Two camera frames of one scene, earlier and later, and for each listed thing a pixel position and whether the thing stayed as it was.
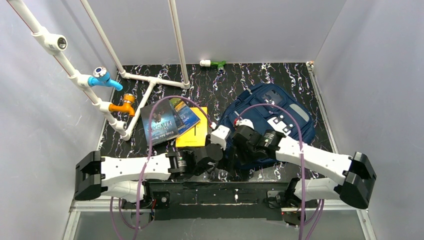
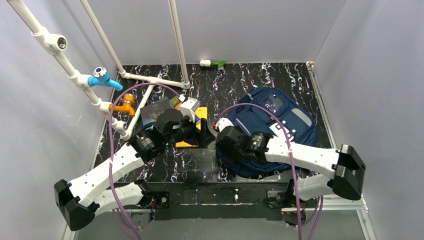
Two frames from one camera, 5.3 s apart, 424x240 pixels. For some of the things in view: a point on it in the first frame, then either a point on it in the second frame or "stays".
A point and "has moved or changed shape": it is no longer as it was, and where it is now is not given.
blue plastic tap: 101,76 stays
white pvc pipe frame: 49,42 stays
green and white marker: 220,64 stays
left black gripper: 223,162 to 201,133
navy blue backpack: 260,103 has moved or changed shape
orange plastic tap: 127,105 stays
